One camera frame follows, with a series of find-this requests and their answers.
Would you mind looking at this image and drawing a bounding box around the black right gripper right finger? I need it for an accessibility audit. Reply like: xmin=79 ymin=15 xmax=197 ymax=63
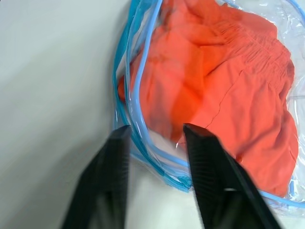
xmin=183 ymin=123 xmax=283 ymax=229

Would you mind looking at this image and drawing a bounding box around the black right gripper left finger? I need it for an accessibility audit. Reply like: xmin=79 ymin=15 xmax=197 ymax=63
xmin=58 ymin=125 xmax=132 ymax=229

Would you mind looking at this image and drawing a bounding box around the clear plastic pouch blue trim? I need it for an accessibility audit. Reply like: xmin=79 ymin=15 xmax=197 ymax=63
xmin=111 ymin=0 xmax=305 ymax=212

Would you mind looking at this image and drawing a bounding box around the orange cloth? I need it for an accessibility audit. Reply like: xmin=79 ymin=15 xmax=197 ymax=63
xmin=117 ymin=0 xmax=299 ymax=198

